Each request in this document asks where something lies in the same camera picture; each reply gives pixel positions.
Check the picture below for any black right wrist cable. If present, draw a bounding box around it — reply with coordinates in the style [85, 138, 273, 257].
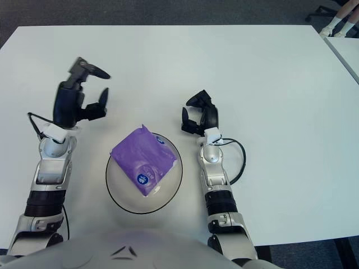
[220, 138, 247, 185]

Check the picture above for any person leg white sock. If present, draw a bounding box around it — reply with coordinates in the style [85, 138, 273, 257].
[333, 10, 359, 38]
[319, 0, 353, 36]

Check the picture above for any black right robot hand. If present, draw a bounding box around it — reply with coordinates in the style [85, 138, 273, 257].
[181, 89, 219, 137]

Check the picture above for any white plate black rim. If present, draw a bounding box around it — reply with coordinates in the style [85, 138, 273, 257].
[105, 140, 183, 215]

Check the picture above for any black left elbow cable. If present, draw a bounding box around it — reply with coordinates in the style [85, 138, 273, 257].
[62, 204, 70, 242]

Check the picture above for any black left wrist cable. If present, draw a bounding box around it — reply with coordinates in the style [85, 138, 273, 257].
[27, 112, 54, 140]

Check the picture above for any dark table leg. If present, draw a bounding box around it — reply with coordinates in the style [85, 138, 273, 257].
[257, 245, 273, 266]
[335, 239, 353, 269]

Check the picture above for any white side table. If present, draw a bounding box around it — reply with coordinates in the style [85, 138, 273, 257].
[324, 36, 359, 85]

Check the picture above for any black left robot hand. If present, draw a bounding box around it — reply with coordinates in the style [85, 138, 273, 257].
[53, 57, 112, 130]

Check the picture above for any black office chair base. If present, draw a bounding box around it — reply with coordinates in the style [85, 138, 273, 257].
[305, 0, 342, 22]

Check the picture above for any purple tissue paper pack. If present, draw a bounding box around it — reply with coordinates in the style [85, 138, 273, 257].
[109, 123, 178, 197]

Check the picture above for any grey robot torso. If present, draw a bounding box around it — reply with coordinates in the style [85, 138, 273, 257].
[0, 225, 281, 269]

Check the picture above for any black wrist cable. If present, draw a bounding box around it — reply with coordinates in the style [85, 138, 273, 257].
[27, 112, 54, 140]
[220, 138, 247, 185]

